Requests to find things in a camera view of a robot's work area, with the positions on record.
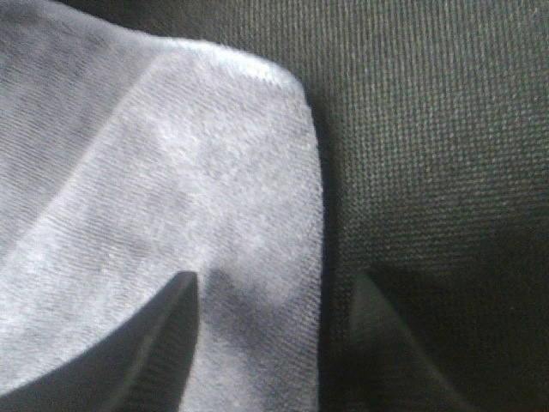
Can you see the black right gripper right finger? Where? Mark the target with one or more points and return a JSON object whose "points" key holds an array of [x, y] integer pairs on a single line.
{"points": [[379, 361]]}

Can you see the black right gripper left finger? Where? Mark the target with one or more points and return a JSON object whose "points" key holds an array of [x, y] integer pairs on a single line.
{"points": [[141, 366]]}

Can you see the grey towel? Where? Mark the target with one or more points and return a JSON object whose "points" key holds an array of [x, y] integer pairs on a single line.
{"points": [[131, 161]]}

